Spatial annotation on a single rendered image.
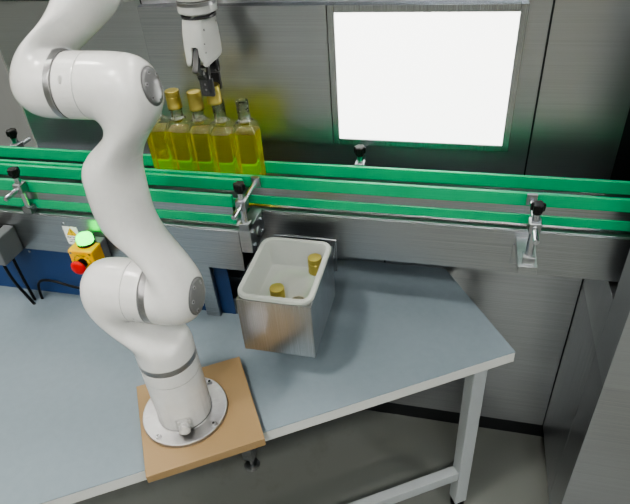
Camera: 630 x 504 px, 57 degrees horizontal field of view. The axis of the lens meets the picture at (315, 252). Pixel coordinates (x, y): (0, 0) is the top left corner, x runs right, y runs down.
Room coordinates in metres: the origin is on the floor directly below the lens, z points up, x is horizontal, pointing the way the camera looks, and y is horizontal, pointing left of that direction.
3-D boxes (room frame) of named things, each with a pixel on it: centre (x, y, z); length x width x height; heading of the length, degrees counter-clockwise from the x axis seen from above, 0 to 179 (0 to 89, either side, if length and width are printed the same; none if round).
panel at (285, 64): (1.37, -0.06, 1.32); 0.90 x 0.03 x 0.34; 73
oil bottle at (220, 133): (1.31, 0.20, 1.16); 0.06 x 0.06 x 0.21; 73
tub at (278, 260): (1.04, 0.07, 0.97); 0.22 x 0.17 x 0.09; 163
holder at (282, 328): (1.06, 0.06, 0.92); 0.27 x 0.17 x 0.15; 163
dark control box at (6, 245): (1.30, 0.85, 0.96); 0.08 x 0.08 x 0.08; 73
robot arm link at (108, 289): (0.85, 0.35, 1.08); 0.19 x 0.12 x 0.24; 75
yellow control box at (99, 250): (1.22, 0.58, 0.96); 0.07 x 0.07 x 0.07; 73
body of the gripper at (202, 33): (1.29, 0.20, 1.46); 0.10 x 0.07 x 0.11; 163
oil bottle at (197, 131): (1.32, 0.25, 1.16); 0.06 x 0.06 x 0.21; 73
